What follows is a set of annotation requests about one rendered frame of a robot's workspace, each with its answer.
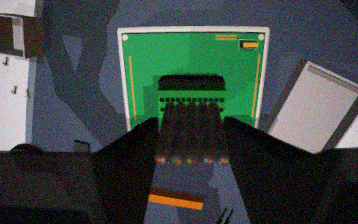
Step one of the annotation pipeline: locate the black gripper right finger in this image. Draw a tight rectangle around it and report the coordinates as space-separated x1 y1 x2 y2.
223 117 358 224

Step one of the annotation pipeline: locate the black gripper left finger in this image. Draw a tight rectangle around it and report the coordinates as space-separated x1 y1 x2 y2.
0 117 159 224

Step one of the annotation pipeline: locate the dark blue work mat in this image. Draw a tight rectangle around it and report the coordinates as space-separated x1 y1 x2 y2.
25 0 358 224

